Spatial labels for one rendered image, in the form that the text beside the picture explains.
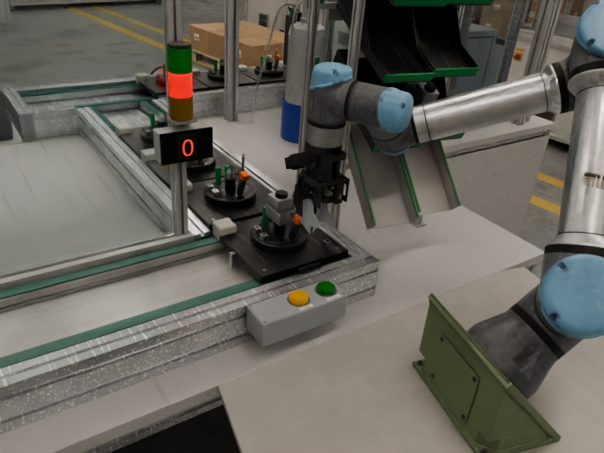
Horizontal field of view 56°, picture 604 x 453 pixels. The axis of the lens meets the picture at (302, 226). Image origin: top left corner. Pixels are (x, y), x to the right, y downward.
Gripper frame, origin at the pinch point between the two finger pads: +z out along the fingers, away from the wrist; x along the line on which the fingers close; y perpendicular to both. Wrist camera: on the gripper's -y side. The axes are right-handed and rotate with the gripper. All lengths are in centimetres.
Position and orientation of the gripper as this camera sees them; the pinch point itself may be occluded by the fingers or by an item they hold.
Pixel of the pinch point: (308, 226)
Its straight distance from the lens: 123.2
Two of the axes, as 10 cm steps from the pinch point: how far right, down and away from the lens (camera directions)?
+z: -0.8, 8.6, 5.0
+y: 5.6, 4.5, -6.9
